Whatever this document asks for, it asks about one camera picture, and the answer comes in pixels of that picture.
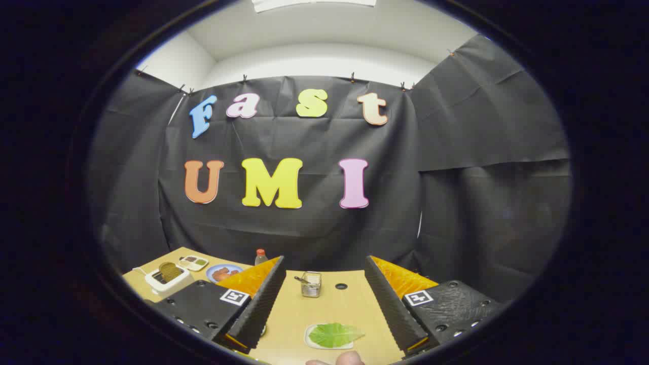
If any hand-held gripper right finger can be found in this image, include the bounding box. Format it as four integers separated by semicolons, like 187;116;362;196
364;255;503;358

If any small white plate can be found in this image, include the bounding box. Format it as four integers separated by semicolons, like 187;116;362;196
304;323;354;350

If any clear cutlery holder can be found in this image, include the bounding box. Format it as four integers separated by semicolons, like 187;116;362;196
300;272;322;298

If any white ceiling light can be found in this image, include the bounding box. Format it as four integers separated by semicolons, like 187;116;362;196
252;0;377;13

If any blue plate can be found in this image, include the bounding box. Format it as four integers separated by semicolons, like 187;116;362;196
206;264;245;283

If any green lettuce leaf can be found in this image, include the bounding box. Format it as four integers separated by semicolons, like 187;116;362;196
308;323;366;348

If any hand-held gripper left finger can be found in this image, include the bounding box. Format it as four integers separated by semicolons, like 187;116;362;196
151;255;286;354

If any white toaster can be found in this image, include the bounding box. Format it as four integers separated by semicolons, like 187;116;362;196
145;266;194;297

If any white condiment tray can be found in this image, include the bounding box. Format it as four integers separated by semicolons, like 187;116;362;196
177;256;209;272

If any round brown bread slice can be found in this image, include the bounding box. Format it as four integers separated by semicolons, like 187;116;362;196
158;262;184;282

